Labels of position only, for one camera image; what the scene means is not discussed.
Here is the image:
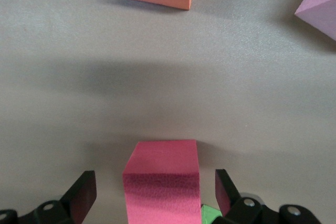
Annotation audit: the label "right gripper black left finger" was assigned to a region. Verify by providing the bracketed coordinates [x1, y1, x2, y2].
[0, 170, 97, 224]

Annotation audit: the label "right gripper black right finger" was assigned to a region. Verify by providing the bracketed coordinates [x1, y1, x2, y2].
[212, 168, 325, 224]

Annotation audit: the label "red foam cube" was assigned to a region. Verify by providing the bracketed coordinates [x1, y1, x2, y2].
[122, 139, 202, 224]

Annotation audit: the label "green foam cube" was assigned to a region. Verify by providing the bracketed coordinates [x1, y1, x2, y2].
[201, 204, 223, 224]

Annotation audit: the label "brown table cover mat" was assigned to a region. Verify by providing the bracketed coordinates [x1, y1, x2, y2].
[0, 0, 336, 224]

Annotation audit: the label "pink foam cube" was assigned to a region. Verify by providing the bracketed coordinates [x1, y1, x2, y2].
[294, 0, 336, 41]

